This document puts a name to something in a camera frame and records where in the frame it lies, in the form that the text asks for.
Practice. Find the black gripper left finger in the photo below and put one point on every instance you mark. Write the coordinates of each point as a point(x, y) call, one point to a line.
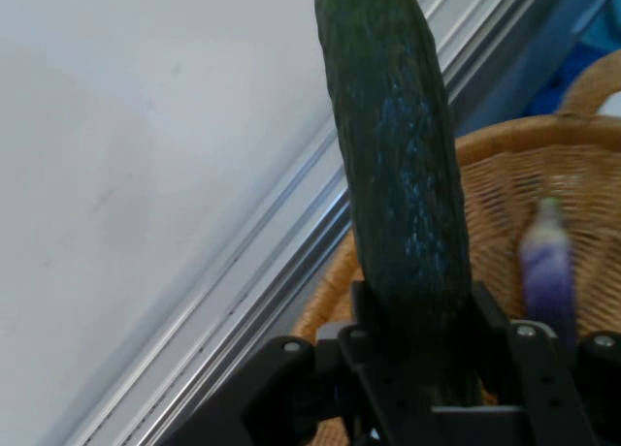
point(378, 368)

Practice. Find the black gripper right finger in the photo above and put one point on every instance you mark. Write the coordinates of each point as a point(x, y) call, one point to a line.
point(543, 378)

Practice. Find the long dark green cucumber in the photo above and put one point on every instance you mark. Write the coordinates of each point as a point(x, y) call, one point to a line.
point(398, 174)

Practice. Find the purple toy eggplant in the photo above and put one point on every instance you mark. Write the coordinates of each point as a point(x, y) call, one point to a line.
point(548, 281)

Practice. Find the woven wicker basket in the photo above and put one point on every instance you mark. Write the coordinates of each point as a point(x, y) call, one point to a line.
point(509, 174)

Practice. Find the aluminium profile rail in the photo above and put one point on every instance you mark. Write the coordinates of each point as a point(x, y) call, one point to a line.
point(271, 281)

